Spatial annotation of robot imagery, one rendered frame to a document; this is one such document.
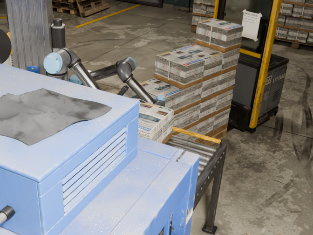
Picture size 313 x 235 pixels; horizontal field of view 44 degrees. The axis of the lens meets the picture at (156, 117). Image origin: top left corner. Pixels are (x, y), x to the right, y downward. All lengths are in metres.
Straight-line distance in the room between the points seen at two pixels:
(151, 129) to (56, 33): 0.93
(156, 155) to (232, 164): 2.86
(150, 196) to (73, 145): 0.29
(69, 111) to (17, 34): 1.70
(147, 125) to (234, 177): 1.63
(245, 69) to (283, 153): 1.05
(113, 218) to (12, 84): 0.54
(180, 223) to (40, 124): 0.64
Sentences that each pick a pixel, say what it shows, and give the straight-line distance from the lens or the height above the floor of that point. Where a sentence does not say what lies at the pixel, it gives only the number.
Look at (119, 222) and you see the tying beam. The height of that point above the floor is 1.55.
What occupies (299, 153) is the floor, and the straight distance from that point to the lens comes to 4.57.
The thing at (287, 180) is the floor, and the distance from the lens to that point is 4.07.
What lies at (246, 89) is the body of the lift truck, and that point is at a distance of 4.72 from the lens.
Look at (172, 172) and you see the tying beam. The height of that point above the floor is 1.55.
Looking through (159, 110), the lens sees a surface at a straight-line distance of 2.71.
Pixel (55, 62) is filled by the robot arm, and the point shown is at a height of 1.43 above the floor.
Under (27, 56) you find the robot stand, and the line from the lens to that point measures 2.77.
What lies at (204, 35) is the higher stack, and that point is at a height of 1.18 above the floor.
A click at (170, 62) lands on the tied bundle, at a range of 3.60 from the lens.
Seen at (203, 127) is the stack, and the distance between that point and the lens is 4.08.
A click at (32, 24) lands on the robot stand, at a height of 1.56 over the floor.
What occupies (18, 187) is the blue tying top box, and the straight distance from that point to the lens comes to 0.92.
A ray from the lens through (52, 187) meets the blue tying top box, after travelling 0.91.
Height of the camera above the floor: 2.25
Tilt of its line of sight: 28 degrees down
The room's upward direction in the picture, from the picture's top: 4 degrees clockwise
